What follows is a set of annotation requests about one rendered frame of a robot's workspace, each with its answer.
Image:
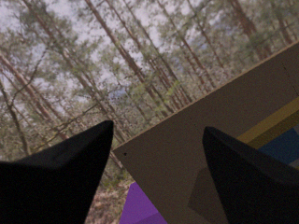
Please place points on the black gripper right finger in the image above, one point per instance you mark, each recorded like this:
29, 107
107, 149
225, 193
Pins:
253, 187

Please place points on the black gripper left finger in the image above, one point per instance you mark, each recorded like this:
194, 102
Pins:
56, 185

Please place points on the brown flat rectangular board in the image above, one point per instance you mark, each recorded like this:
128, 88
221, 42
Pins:
167, 160

